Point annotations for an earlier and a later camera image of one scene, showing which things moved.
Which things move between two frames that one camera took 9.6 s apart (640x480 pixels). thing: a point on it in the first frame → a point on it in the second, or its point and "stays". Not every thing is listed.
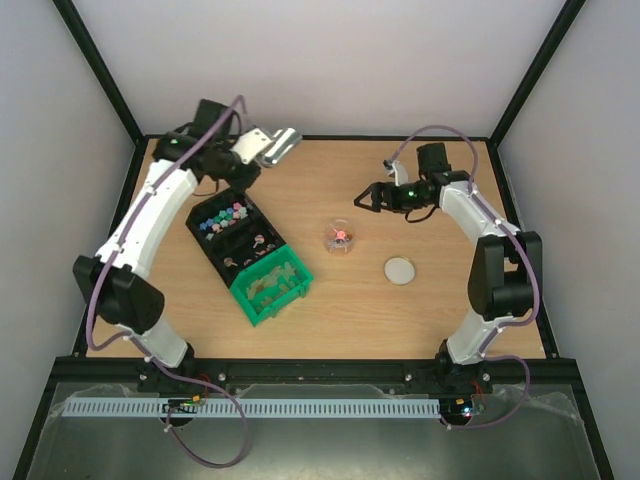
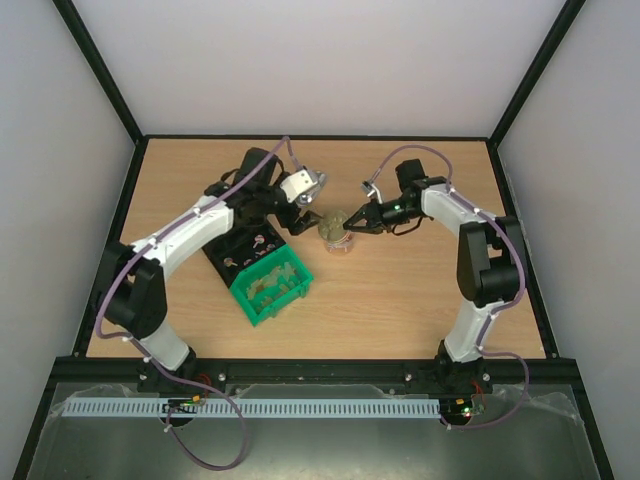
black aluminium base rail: (376, 372) stays
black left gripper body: (245, 176) → (289, 216)
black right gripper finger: (376, 201) → (349, 225)
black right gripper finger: (375, 190) → (370, 211)
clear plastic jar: (340, 236) stays
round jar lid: (399, 270) → (331, 227)
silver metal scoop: (285, 140) → (313, 193)
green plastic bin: (278, 280) stays
